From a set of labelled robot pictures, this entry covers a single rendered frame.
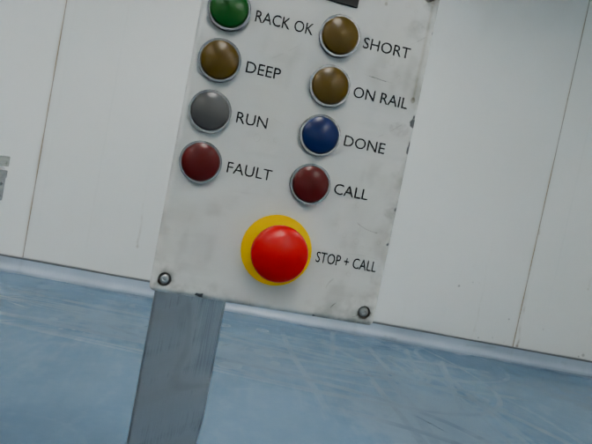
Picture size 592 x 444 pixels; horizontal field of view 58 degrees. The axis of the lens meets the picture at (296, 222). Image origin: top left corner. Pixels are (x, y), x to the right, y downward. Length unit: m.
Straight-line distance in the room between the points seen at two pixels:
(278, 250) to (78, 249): 3.65
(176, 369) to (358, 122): 0.25
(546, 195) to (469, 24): 1.34
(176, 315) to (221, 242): 0.10
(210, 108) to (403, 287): 3.63
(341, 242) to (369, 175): 0.05
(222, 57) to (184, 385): 0.27
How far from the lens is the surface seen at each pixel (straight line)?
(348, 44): 0.40
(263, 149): 0.39
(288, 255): 0.37
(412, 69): 0.42
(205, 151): 0.38
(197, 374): 0.48
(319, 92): 0.39
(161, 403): 0.49
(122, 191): 3.88
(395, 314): 3.99
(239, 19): 0.40
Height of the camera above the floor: 0.90
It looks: 3 degrees down
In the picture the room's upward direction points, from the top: 11 degrees clockwise
